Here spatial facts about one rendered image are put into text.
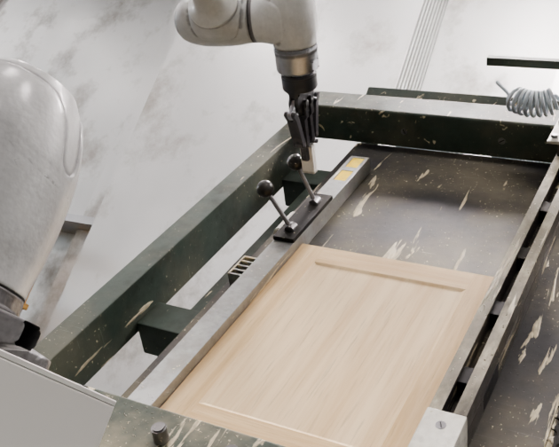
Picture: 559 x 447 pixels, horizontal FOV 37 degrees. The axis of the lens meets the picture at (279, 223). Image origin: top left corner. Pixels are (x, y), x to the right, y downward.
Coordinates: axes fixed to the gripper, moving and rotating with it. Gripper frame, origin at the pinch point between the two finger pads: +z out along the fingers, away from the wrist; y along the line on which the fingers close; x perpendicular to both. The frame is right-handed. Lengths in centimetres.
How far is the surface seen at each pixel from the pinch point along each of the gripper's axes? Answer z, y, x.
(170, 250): 11.4, -27.4, 21.1
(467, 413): 9, -56, -52
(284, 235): 11.1, -15.1, -0.3
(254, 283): 12.1, -31.8, -2.1
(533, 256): 9, -11, -52
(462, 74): 134, 389, 85
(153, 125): 155, 303, 295
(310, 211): 11.1, -4.3, -1.2
